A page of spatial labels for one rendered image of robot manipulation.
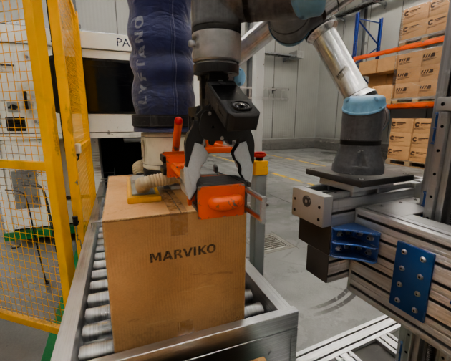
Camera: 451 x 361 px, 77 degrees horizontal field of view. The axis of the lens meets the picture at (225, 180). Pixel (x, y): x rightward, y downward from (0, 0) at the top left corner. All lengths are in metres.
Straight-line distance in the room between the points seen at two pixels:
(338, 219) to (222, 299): 0.43
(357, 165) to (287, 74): 11.05
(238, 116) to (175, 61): 0.62
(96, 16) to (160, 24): 8.90
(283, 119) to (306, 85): 1.67
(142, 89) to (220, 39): 0.56
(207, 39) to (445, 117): 0.64
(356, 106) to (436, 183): 0.29
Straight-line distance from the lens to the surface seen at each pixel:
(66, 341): 1.01
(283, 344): 1.05
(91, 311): 1.17
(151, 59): 0.96
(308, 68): 12.59
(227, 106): 0.37
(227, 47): 0.45
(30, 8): 1.50
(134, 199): 0.89
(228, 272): 0.91
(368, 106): 0.92
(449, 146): 0.90
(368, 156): 0.92
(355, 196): 0.91
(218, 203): 0.41
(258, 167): 1.38
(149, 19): 0.99
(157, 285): 0.87
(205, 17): 0.46
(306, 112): 12.42
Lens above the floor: 1.20
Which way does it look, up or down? 12 degrees down
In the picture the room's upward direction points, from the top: straight up
